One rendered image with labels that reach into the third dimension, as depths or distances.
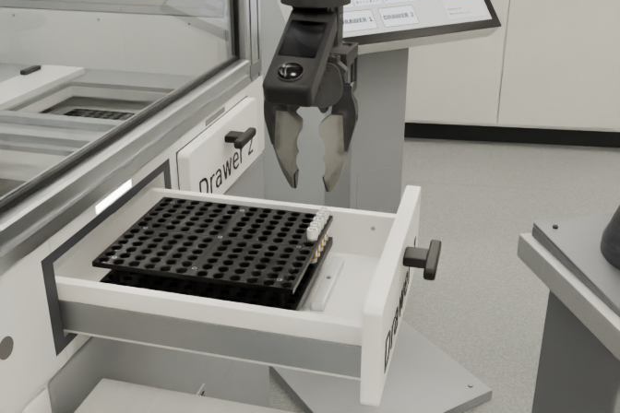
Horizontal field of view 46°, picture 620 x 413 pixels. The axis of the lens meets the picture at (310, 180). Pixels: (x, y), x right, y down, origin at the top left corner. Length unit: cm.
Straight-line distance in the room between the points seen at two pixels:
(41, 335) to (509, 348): 168
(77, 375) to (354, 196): 104
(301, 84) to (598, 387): 68
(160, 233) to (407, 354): 135
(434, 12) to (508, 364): 105
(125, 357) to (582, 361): 65
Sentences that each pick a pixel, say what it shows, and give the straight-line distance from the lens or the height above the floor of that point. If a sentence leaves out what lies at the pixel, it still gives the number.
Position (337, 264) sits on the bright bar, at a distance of 88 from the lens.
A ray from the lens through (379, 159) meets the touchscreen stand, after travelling 177.
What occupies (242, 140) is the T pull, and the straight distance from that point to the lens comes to 110.
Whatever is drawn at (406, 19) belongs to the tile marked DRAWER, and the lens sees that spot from 161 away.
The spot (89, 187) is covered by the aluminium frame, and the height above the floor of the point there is 96.
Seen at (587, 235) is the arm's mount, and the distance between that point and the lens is 116.
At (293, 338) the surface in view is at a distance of 70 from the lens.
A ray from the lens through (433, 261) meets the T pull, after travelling 76.
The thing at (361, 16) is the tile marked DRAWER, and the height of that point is 101.
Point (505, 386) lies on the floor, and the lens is 211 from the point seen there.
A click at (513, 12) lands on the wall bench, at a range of 369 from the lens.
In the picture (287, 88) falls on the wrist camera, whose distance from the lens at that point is 65.
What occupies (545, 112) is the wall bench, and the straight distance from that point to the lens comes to 383.
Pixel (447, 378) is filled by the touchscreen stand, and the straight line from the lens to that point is 205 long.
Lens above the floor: 128
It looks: 23 degrees down
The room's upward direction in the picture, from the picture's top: straight up
